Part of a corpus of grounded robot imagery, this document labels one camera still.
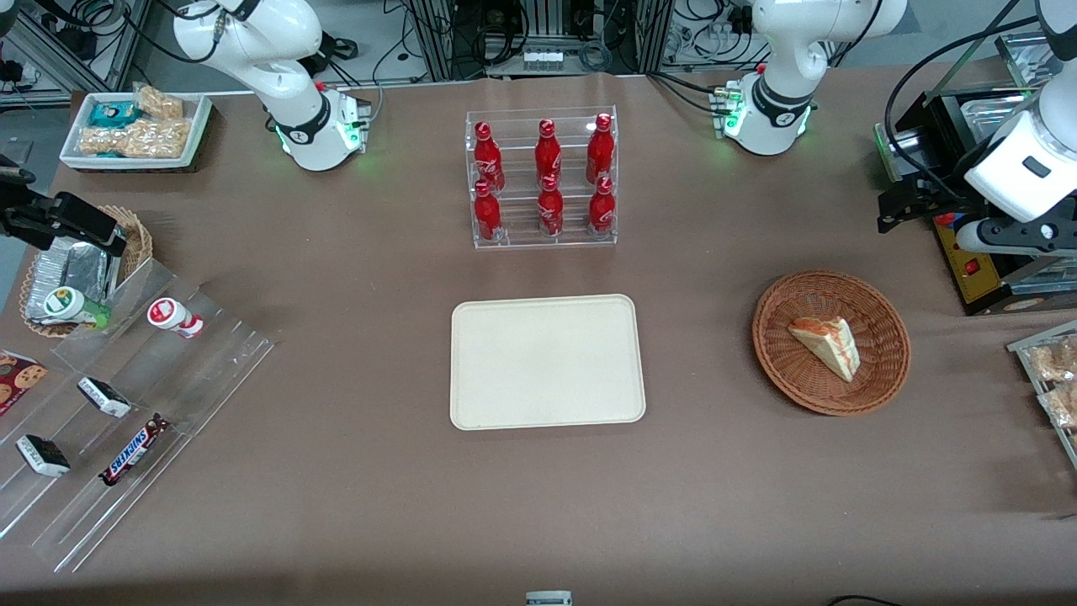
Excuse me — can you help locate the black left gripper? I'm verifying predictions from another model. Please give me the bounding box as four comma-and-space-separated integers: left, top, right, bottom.
878, 147, 987, 236

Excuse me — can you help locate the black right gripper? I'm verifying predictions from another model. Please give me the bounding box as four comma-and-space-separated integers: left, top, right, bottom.
0, 192, 128, 257

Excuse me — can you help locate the triangular sandwich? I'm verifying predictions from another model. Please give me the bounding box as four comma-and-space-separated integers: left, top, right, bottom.
788, 316, 862, 384

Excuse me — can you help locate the light tan wicker basket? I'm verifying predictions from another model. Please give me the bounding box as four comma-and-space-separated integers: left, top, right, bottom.
19, 205, 154, 339

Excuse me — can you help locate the black sandwich grill appliance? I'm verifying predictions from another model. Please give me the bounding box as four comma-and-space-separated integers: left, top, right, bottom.
875, 84, 1077, 317

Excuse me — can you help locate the white rectangular snack tray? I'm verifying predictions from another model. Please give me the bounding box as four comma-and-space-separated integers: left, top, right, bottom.
59, 91, 212, 173

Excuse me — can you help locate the brown round wicker basket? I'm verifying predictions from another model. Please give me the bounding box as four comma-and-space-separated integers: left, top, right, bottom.
751, 269, 912, 417

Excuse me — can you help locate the stainless steel tray stack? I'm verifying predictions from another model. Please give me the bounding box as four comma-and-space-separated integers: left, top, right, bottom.
995, 32, 1063, 87

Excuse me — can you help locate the cream plastic tray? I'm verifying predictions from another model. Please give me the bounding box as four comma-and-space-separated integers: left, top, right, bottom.
450, 294, 647, 432

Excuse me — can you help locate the silver foil container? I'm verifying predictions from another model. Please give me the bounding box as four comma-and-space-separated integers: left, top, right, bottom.
25, 237, 124, 326

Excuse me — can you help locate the green yoghurt bottle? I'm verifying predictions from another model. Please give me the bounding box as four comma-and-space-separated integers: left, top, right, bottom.
44, 286, 112, 330

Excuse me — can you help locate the large rice cracker pack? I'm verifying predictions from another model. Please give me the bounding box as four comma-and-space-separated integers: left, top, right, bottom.
79, 118, 193, 160

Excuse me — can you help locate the teal snack packet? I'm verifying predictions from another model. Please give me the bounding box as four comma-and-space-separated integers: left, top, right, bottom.
88, 101, 141, 128

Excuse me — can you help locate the red yoghurt bottle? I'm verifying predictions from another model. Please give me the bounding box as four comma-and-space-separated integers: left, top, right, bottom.
147, 297, 204, 339

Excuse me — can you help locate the small rice cracker pack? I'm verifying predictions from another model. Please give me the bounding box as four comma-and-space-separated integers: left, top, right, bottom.
133, 83, 185, 120

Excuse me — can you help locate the chocolate chip cookie box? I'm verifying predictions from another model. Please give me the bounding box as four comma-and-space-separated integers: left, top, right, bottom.
0, 350, 49, 417

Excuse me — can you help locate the black and white small box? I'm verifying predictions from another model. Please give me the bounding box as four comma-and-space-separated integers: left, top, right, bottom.
16, 434, 72, 479
77, 376, 133, 419

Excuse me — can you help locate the clear acrylic stepped display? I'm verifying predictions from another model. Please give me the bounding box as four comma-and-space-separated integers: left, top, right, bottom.
0, 257, 279, 574

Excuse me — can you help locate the wrapped pastry pack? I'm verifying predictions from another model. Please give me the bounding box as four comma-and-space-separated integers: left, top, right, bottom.
1039, 384, 1077, 430
1031, 337, 1077, 385

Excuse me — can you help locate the snickers chocolate bar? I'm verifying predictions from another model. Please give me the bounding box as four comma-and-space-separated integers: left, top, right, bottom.
99, 414, 171, 487

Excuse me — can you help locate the red cola bottle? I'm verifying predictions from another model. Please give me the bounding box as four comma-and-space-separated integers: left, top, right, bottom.
588, 176, 616, 235
586, 113, 615, 184
473, 121, 506, 193
474, 180, 503, 243
538, 174, 565, 237
535, 119, 563, 188

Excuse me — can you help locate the clear acrylic bottle rack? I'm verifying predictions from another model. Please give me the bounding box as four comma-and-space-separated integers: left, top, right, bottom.
464, 106, 618, 250

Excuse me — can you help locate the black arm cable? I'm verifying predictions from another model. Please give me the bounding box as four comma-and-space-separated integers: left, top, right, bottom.
883, 15, 1046, 182

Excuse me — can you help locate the aluminium frame rack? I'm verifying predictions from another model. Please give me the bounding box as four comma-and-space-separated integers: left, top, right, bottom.
404, 0, 676, 81

